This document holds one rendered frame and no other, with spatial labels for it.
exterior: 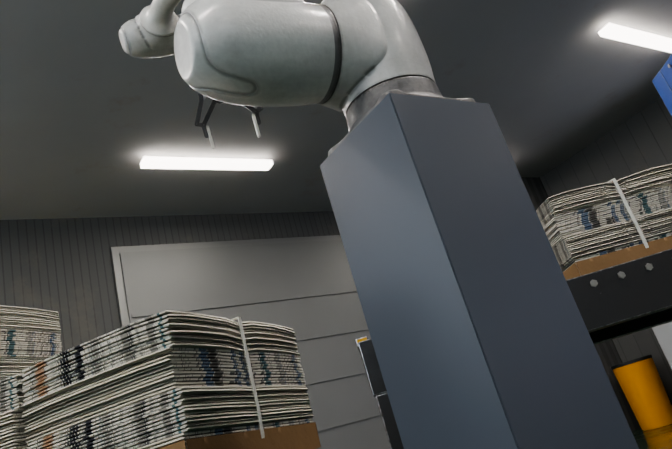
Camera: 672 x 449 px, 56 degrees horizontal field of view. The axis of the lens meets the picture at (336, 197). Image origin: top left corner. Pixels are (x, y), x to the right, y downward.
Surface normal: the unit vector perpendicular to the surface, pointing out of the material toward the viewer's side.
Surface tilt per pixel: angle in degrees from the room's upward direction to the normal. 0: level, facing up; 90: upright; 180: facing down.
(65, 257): 90
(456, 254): 90
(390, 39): 93
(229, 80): 156
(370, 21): 89
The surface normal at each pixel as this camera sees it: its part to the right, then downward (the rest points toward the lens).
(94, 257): 0.50, -0.47
